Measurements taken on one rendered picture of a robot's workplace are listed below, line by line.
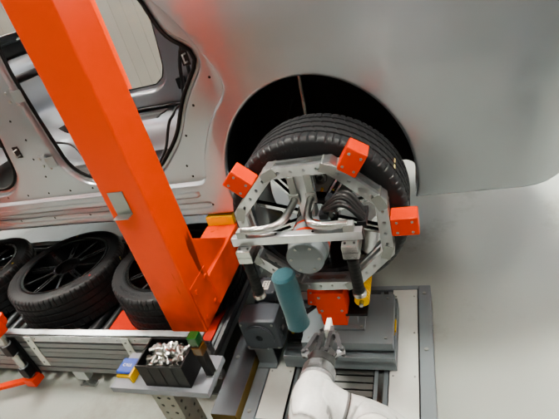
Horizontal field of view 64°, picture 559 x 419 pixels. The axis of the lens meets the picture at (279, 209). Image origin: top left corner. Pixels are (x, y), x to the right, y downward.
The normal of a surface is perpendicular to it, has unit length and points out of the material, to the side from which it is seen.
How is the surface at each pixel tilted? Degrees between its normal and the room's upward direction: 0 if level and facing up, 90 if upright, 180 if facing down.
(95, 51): 90
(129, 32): 90
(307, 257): 90
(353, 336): 0
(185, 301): 90
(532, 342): 0
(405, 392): 0
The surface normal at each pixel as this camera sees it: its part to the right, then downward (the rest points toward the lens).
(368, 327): -0.25, -0.83
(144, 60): -0.12, 0.53
